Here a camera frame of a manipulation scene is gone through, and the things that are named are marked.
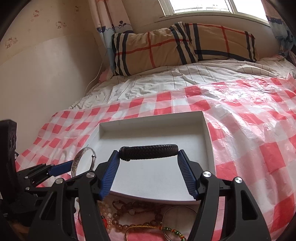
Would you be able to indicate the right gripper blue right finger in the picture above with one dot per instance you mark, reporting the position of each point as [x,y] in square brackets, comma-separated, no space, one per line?
[191,172]

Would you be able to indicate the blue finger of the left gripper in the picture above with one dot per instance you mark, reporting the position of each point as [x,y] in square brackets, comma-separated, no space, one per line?
[60,169]

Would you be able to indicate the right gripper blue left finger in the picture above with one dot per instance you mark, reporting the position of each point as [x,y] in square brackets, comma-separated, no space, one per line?
[105,173]

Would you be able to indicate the engraved silver bangle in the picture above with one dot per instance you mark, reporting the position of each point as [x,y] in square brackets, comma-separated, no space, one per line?
[178,221]

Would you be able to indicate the white cardboard box tray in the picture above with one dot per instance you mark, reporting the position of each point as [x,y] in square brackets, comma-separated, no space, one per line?
[149,177]

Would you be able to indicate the red white checkered plastic sheet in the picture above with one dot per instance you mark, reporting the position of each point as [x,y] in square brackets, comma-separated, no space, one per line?
[242,128]

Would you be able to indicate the white striped bed sheet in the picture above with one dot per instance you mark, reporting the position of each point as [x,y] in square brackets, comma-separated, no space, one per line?
[117,88]

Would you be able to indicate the plaid beige pillow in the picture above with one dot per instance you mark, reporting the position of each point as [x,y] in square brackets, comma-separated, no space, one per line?
[179,44]

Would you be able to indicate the right patterned curtain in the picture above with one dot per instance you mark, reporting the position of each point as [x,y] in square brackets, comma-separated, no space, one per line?
[281,31]

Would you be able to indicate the patterned curtain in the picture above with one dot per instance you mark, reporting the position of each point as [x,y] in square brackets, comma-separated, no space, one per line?
[281,31]
[113,25]

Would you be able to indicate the left patterned curtain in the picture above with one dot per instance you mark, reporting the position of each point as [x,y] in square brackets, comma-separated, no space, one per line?
[113,25]

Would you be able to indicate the window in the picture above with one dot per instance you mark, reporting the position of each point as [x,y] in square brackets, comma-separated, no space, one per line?
[213,11]

